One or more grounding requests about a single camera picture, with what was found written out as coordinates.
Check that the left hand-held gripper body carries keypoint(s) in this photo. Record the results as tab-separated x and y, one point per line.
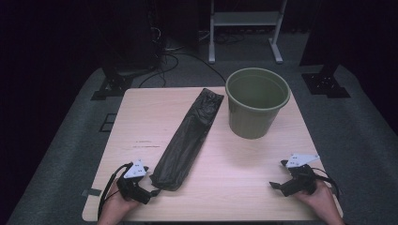
135	170

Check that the person's left hand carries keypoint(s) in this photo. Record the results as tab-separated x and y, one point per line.
117	203

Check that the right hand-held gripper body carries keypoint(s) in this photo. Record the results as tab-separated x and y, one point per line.
302	179

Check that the black plastic garbage bag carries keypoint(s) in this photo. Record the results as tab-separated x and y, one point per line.
187	137

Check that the white metal stand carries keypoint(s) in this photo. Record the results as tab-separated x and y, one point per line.
244	18

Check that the grey tape strip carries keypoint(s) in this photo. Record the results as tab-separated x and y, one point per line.
91	192

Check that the green plastic trash bin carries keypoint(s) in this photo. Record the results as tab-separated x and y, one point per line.
253	122

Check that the black stand base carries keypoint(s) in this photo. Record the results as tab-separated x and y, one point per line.
112	89
325	84

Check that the person's right hand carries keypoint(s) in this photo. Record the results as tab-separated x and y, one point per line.
320	200

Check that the dark equipment cabinet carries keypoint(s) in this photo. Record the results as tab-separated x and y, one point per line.
134	37

